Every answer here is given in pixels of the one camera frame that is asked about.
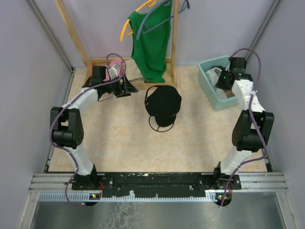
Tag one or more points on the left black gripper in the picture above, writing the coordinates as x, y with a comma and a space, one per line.
129, 88

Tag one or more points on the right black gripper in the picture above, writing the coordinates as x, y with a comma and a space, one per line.
219, 83

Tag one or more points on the khaki cap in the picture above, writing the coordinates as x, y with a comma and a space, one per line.
229, 93

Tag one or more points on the black cap gold logo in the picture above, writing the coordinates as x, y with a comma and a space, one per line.
164, 105

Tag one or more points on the wooden clothes rack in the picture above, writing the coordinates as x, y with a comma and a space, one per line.
170, 74

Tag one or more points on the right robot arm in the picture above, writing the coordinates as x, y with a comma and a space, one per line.
254, 124

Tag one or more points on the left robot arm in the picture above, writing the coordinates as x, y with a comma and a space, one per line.
66, 128

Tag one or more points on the black cap in bin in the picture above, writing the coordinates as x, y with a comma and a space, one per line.
220, 67

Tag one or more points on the white cap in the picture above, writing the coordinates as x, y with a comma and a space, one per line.
214, 75

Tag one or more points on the beige folded cloth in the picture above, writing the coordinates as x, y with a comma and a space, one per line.
133, 73

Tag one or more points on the light blue plastic bin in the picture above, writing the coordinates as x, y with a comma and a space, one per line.
214, 99

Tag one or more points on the pink folded cloth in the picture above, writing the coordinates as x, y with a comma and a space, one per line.
100, 72

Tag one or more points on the green tank top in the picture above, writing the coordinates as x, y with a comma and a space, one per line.
149, 52

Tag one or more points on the grey-blue clothes hanger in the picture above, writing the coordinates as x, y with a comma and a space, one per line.
156, 17

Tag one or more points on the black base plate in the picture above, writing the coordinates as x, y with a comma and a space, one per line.
150, 185

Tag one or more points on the aluminium rail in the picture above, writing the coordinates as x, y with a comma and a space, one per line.
56, 187

